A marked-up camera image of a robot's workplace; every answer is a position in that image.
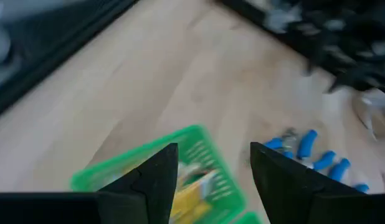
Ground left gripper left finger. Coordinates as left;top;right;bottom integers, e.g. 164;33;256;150
98;142;180;224

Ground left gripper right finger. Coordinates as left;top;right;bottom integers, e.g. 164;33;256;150
249;141;365;224

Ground blue handled pliers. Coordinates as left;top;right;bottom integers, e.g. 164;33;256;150
263;127;319;161
351;183;371;194
307;150;352;183

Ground green plastic basket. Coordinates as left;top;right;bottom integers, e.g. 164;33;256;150
232;211;264;224
70;124;248;224

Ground clear plastic ring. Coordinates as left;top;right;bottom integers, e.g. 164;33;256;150
352;88;385;141

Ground black aluminium table frame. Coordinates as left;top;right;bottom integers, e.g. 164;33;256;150
0;0;310;121

